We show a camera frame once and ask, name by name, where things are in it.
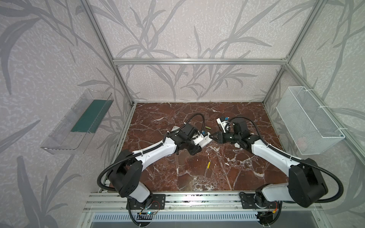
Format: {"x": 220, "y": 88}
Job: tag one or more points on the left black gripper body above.
{"x": 195, "y": 147}

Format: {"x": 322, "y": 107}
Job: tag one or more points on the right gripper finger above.
{"x": 217, "y": 135}
{"x": 217, "y": 139}

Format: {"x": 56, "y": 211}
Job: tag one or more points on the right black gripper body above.
{"x": 224, "y": 137}

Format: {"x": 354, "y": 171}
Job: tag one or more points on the red white remote control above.
{"x": 202, "y": 142}

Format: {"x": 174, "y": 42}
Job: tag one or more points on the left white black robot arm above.
{"x": 123, "y": 176}

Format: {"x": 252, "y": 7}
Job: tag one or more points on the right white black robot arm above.
{"x": 307, "y": 182}

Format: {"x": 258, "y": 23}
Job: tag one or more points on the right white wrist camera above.
{"x": 224, "y": 124}

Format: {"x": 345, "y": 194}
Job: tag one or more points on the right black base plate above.
{"x": 255, "y": 201}

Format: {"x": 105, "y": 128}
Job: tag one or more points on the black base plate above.
{"x": 255, "y": 201}
{"x": 149, "y": 201}

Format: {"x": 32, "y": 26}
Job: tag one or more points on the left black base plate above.
{"x": 149, "y": 201}

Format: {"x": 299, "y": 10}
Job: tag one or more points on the white wire mesh basket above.
{"x": 310, "y": 126}

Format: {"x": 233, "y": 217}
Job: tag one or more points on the aluminium frame crossbar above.
{"x": 119, "y": 62}

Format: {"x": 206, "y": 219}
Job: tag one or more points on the aluminium front rail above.
{"x": 176, "y": 201}

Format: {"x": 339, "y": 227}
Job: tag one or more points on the clear plastic wall shelf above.
{"x": 77, "y": 128}

